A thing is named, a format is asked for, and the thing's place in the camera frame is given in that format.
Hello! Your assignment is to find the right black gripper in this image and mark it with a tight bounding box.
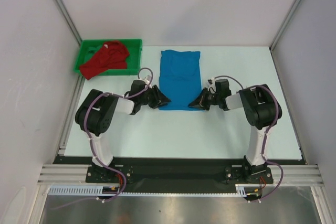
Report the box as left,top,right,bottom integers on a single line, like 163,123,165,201
189,87,222,110

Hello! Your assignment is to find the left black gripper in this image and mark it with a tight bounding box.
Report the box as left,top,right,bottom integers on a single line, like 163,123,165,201
138,84,170,109

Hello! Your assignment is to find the blue polo shirt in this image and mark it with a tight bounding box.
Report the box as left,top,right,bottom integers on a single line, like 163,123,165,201
159,50,202,111

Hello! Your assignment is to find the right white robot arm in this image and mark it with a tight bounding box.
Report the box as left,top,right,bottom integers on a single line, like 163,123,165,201
188,78,282,184

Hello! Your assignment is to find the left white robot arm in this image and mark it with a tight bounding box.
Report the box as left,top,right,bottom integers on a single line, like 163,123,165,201
75,79,171,183

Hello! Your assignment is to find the green plastic bin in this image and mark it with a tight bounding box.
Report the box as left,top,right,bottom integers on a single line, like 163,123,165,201
73,39,142,76

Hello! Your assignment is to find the red t shirt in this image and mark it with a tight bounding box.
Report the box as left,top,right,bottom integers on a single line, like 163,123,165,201
79,40,130,80

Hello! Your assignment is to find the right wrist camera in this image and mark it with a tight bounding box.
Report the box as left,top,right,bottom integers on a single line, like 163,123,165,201
207,77,216,93

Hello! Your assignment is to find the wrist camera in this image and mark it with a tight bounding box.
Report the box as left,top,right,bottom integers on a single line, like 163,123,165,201
207,77,216,93
142,75,153,85

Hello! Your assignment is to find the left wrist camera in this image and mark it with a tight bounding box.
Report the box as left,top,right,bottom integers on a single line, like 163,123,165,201
142,75,153,85

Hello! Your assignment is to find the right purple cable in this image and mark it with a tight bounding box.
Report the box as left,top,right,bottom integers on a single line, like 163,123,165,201
214,75,285,204

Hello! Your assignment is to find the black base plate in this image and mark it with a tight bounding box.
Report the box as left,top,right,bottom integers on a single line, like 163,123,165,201
52,156,307,193

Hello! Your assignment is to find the right white cable duct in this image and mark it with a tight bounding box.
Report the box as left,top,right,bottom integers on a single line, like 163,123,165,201
235,184,275,201

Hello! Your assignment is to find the white cable duct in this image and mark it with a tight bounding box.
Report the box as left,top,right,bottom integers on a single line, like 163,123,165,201
48,184,120,197
235,184,275,201

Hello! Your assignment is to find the front aluminium rail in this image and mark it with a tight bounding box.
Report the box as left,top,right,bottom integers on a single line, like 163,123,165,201
37,164,324,187

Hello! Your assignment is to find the left white cable duct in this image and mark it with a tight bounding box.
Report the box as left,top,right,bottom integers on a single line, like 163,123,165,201
48,184,120,197

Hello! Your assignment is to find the left aluminium frame post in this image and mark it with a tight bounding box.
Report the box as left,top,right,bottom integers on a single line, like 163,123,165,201
53,0,82,46

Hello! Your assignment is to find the aluminium frame post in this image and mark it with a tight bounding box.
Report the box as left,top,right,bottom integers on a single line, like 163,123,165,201
269,0,303,53
53,0,82,46

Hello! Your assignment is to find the right aluminium frame post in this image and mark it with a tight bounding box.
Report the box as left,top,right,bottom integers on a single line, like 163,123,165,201
269,0,303,53

